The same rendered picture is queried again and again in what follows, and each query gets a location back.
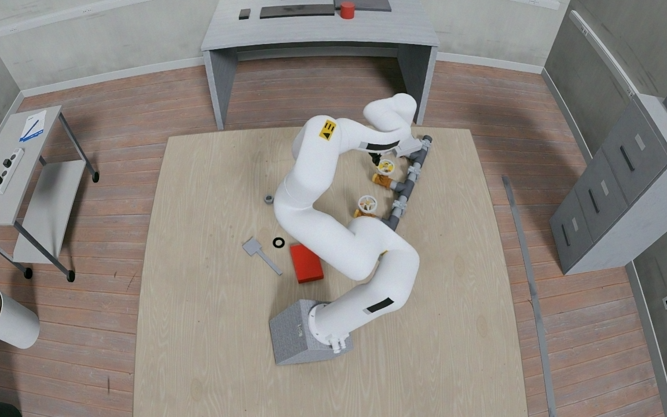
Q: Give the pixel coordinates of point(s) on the red rectangular block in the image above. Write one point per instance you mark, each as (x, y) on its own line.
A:
(307, 264)

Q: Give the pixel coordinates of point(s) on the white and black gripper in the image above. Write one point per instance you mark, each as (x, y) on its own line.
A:
(376, 157)

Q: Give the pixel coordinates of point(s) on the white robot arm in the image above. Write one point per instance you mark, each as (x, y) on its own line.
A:
(354, 250)

